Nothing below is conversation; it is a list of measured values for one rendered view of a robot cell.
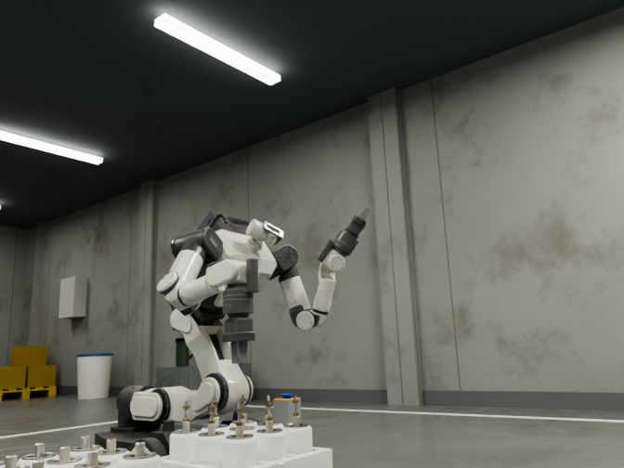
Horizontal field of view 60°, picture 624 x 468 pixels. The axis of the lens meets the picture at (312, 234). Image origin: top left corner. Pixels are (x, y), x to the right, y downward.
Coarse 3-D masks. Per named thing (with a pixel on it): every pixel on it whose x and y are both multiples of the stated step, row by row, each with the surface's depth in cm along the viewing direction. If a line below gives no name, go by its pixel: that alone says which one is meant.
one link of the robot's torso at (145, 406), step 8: (136, 392) 228; (144, 392) 226; (136, 400) 225; (144, 400) 222; (152, 400) 219; (160, 400) 218; (136, 408) 225; (144, 408) 221; (152, 408) 218; (160, 408) 216; (136, 416) 224; (144, 416) 221; (152, 416) 218; (160, 416) 217
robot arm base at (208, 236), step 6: (204, 228) 192; (210, 228) 194; (204, 234) 190; (210, 234) 193; (216, 234) 197; (174, 240) 194; (204, 240) 189; (210, 240) 192; (216, 240) 196; (174, 246) 194; (204, 246) 189; (210, 246) 191; (216, 246) 195; (174, 252) 193; (210, 252) 191; (216, 252) 194; (210, 258) 193; (216, 258) 193; (204, 264) 196
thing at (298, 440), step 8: (288, 432) 163; (296, 432) 162; (304, 432) 163; (288, 440) 162; (296, 440) 162; (304, 440) 162; (288, 448) 162; (296, 448) 161; (304, 448) 162; (312, 448) 165
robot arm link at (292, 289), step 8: (288, 280) 222; (296, 280) 222; (288, 288) 222; (296, 288) 221; (288, 296) 221; (296, 296) 220; (304, 296) 222; (288, 304) 222; (296, 304) 220; (304, 304) 220; (296, 312) 218; (304, 312) 216; (296, 320) 217; (304, 320) 216; (312, 320) 214; (304, 328) 216
